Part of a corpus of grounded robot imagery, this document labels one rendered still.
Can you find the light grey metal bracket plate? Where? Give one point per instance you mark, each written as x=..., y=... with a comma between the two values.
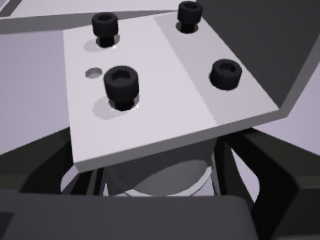
x=276, y=43

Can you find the black socket head screw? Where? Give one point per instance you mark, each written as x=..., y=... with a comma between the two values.
x=105, y=26
x=225, y=74
x=189, y=13
x=121, y=86

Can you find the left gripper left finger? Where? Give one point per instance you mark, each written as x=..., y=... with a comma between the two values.
x=39, y=166

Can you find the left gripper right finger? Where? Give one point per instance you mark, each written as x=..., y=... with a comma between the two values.
x=288, y=203

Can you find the dark grey cylinder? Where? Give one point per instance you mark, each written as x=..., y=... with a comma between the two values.
x=182, y=171

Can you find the white shallow rectangular tray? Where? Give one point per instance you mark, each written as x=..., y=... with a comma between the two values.
x=58, y=15

